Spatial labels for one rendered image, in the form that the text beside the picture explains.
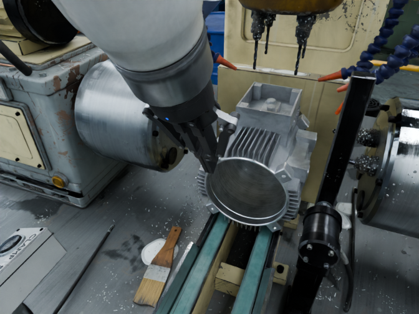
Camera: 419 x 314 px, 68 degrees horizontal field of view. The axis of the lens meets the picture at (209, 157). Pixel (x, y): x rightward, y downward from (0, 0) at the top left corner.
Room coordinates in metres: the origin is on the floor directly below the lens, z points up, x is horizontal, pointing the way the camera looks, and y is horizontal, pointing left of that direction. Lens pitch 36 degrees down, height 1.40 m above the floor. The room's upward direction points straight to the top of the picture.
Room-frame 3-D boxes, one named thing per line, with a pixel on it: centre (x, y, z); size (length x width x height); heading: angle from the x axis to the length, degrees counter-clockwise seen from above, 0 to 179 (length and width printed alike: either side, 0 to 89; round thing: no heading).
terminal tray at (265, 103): (0.54, -0.12, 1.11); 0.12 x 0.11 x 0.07; 157
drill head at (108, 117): (0.68, 0.21, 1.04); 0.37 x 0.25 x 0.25; 69
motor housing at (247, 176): (0.50, -0.10, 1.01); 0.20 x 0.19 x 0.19; 157
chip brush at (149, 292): (0.42, 0.10, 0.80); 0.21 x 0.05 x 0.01; 166
